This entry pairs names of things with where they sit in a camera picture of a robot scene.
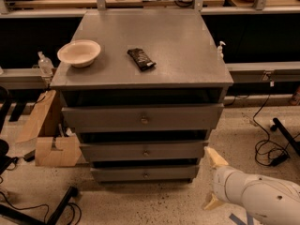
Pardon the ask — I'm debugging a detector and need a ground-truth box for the black snack packet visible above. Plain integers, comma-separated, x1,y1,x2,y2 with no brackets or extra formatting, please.
127,48,156,71

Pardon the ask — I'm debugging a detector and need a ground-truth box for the brown cardboard box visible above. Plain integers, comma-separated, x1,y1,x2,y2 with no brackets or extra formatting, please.
16,90,82,167

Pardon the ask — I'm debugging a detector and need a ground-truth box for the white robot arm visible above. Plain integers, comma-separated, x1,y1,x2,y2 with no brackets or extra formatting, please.
203,147,300,225

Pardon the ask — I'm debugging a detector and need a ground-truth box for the black office chair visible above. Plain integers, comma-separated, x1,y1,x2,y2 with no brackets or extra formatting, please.
0,86,18,175

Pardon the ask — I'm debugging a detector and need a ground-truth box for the clear sanitizer bottle left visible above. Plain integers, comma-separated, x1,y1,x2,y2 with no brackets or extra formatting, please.
37,52,53,76

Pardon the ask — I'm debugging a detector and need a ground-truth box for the black cable on floor right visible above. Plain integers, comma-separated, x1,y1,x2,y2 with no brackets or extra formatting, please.
252,92,300,168

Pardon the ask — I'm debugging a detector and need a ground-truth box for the grey drawer cabinet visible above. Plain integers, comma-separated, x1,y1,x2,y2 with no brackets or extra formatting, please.
51,8,233,169

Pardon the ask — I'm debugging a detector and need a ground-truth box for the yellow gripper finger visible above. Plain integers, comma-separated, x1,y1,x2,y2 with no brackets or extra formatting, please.
205,146,229,169
202,192,224,211

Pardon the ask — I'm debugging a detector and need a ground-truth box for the white paper bowl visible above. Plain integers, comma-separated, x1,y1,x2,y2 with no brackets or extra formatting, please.
57,39,101,68

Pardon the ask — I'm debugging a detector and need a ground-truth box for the black stand leg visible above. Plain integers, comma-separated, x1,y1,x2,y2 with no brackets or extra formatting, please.
0,186,79,225
273,118,300,156

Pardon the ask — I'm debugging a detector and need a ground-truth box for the white pump bottle right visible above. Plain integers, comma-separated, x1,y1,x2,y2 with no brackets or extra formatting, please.
217,41,226,58

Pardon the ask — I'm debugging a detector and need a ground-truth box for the grey bottom drawer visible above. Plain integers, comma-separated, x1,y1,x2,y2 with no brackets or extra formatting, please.
91,165,199,183

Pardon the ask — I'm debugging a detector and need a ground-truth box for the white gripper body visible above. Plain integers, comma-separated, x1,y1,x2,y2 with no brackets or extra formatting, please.
213,166,248,204

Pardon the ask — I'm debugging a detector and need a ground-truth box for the black cable on floor left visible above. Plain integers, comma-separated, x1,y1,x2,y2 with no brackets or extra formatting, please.
0,190,83,225

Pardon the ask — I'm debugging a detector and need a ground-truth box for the black stand leg left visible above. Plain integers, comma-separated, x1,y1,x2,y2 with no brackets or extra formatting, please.
0,186,79,225

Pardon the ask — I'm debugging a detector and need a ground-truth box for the black stand leg right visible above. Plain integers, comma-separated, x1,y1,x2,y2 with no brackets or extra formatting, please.
273,118,300,156

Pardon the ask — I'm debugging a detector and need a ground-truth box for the grey top drawer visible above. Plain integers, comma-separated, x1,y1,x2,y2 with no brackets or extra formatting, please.
62,104,223,133

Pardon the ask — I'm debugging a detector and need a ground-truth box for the grey drawer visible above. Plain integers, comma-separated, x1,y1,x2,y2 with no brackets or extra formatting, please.
80,141,208,162
62,104,223,133
91,165,199,183

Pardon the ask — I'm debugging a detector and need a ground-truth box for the black cable on floor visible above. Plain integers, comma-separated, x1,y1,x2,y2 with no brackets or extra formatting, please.
0,190,83,225
252,92,300,168

